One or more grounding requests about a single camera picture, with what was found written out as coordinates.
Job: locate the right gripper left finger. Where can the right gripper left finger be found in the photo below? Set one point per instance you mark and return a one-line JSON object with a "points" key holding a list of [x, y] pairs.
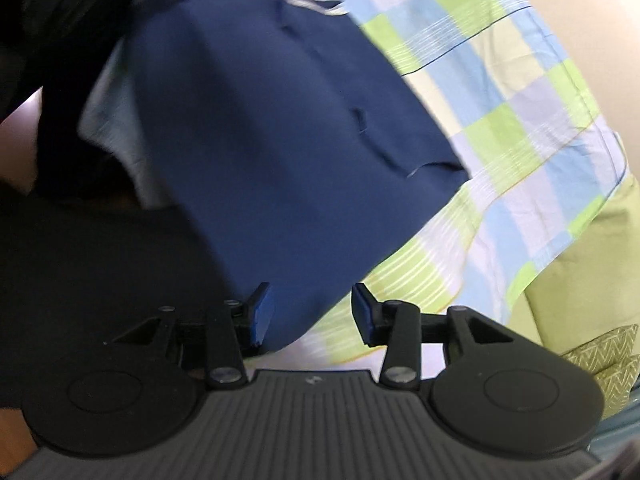
{"points": [[234, 330]]}

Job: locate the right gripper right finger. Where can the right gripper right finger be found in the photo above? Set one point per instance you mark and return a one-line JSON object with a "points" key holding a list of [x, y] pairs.
{"points": [[395, 325]]}

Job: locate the navy blue garment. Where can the navy blue garment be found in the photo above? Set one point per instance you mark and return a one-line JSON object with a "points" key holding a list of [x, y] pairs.
{"points": [[293, 145]]}

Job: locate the person in black clothes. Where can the person in black clothes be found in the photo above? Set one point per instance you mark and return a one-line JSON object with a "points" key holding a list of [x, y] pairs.
{"points": [[81, 260]]}

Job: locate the green covered sofa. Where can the green covered sofa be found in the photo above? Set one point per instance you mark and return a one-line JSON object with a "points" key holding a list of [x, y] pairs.
{"points": [[593, 286]]}

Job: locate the green patterned cushion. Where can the green patterned cushion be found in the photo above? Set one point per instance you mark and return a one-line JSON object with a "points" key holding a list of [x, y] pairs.
{"points": [[611, 361]]}

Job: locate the plaid bed sheet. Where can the plaid bed sheet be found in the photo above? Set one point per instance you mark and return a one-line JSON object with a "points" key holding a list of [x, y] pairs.
{"points": [[540, 158]]}

